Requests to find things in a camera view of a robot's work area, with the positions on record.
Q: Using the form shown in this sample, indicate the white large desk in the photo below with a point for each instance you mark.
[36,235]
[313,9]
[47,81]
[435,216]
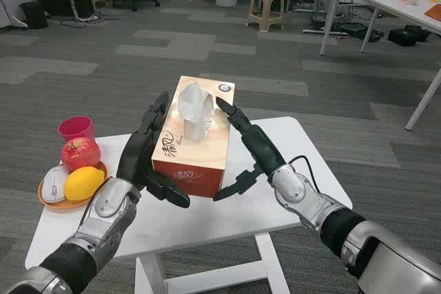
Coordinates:
[389,8]

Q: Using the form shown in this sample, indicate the black case on floor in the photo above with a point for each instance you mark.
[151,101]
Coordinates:
[408,36]

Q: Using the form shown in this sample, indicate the black flat bag on floor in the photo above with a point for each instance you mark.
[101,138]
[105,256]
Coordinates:
[355,29]

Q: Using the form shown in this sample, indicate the white small table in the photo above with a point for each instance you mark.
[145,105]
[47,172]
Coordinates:
[213,218]

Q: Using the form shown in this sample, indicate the pink plastic cup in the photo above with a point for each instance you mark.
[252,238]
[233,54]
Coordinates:
[76,129]

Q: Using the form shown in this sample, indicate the white power strip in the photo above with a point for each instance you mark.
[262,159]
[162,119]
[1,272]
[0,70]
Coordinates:
[86,17]

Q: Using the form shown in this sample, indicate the orange plate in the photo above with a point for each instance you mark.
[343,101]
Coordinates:
[100,190]

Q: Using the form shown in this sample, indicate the beige plastic stool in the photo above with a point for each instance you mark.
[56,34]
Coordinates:
[267,8]

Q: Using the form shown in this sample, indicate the white computer mouse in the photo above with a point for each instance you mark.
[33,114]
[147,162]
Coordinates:
[54,184]

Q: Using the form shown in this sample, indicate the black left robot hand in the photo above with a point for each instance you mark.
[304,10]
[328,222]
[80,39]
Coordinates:
[132,156]

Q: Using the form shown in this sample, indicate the orange flat board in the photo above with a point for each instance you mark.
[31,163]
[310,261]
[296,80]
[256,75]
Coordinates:
[435,12]

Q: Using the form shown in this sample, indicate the red apple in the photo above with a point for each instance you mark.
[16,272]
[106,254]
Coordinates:
[81,154]

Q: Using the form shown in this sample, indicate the black waste bin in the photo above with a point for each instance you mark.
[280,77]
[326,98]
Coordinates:
[33,14]

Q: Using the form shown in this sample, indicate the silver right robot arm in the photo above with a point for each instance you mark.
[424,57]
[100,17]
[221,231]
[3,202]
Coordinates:
[344,225]

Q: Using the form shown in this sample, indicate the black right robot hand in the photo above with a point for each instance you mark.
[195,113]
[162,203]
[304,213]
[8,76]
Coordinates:
[262,151]

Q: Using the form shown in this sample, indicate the orange tissue box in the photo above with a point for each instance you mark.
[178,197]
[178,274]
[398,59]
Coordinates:
[196,135]

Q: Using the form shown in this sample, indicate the yellow lemon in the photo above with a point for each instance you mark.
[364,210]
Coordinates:
[84,184]

